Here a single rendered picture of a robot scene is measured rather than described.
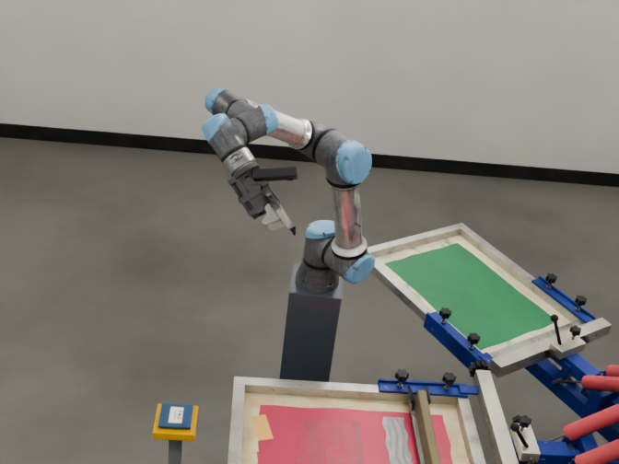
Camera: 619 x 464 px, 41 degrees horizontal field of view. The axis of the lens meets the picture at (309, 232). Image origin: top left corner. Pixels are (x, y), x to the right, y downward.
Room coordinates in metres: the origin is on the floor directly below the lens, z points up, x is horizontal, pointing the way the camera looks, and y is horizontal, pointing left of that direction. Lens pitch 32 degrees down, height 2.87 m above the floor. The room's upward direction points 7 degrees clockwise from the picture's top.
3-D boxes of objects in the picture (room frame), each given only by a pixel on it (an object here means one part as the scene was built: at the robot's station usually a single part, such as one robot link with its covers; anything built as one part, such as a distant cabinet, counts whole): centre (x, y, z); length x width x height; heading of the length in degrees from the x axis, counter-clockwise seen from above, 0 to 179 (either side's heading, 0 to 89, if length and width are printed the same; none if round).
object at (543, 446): (1.86, -0.79, 1.02); 0.17 x 0.06 x 0.05; 95
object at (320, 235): (2.36, -0.05, 1.37); 0.13 x 0.12 x 0.14; 45
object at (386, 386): (2.10, -0.44, 0.98); 0.30 x 0.05 x 0.07; 95
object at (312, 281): (2.36, -0.05, 1.25); 0.15 x 0.15 x 0.10
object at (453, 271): (2.64, -0.76, 1.05); 1.08 x 0.61 x 0.23; 35
